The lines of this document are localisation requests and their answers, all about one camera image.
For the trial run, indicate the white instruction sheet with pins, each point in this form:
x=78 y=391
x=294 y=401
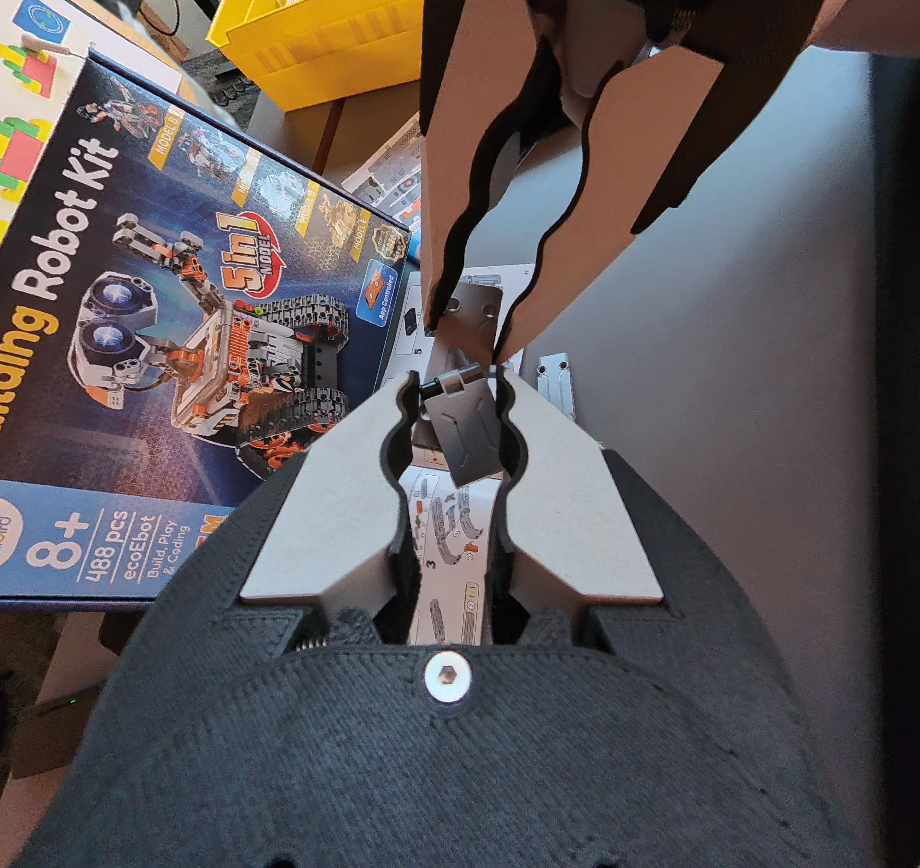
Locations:
x=445 y=559

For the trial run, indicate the colourful instruction booklet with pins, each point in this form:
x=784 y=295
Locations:
x=388 y=164

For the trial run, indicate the small black device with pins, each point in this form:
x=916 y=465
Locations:
x=50 y=731

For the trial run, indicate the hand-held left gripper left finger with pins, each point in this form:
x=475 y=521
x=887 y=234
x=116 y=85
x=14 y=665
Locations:
x=330 y=523

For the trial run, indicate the blue robot kit box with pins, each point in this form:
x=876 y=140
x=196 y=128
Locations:
x=180 y=307

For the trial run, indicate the printed brick poster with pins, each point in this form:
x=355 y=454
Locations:
x=29 y=42

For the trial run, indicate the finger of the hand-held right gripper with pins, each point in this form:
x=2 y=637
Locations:
x=467 y=92
x=632 y=149

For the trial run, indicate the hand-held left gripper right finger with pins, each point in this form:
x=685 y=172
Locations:
x=582 y=523

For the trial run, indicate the yellow plastic bin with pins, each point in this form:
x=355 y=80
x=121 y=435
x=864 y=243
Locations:
x=323 y=56

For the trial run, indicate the grey desk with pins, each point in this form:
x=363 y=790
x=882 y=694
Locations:
x=719 y=379

